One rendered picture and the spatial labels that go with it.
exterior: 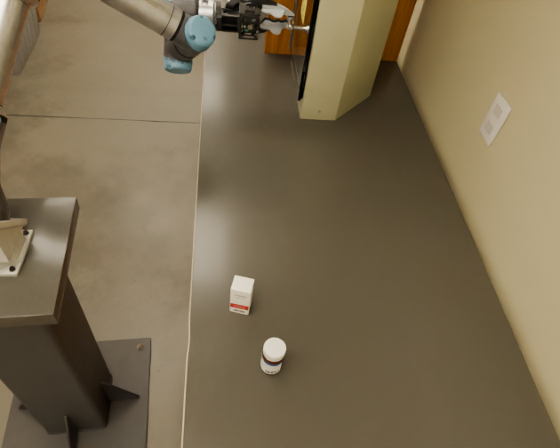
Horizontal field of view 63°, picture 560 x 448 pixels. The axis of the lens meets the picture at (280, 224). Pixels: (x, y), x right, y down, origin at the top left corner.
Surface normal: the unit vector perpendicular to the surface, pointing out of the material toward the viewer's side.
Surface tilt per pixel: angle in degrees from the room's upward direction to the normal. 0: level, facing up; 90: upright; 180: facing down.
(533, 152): 90
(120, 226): 0
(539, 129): 90
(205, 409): 0
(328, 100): 90
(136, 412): 0
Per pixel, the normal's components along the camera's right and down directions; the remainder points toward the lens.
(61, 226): 0.11, -0.64
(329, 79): 0.07, 0.77
